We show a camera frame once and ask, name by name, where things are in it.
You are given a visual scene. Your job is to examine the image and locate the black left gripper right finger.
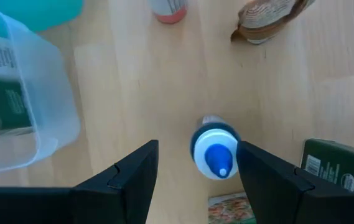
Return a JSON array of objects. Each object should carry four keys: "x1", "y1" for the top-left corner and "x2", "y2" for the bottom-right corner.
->
[{"x1": 237, "y1": 141, "x2": 354, "y2": 224}]

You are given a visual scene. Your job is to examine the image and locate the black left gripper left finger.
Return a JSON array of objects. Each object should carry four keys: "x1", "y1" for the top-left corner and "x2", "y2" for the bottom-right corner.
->
[{"x1": 70, "y1": 139, "x2": 159, "y2": 224}]

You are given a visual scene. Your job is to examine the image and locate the green mini cereal box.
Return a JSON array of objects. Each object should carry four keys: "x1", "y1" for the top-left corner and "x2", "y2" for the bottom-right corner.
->
[{"x1": 207, "y1": 192, "x2": 257, "y2": 224}]

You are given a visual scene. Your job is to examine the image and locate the blue food colouring bottle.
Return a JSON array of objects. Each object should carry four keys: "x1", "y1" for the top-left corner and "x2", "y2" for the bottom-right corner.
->
[{"x1": 190, "y1": 114, "x2": 241, "y2": 180}]

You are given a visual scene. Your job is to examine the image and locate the green lid spice jar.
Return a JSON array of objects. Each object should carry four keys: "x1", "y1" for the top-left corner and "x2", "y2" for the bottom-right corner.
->
[{"x1": 0, "y1": 77, "x2": 36, "y2": 142}]

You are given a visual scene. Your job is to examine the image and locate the dark green small box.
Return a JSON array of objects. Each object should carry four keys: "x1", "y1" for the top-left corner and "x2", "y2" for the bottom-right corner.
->
[{"x1": 300, "y1": 138, "x2": 354, "y2": 194}]

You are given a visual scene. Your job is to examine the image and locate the clear plastic container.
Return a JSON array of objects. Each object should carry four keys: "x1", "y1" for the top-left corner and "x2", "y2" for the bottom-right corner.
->
[{"x1": 0, "y1": 8, "x2": 81, "y2": 175}]

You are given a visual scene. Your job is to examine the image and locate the pink food colouring bottle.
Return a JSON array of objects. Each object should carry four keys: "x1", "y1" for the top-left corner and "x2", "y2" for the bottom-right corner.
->
[{"x1": 147, "y1": 0, "x2": 189, "y2": 25}]

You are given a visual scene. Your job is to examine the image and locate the green plastic tray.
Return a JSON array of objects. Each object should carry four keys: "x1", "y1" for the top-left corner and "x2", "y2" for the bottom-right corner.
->
[{"x1": 0, "y1": 0, "x2": 85, "y2": 34}]

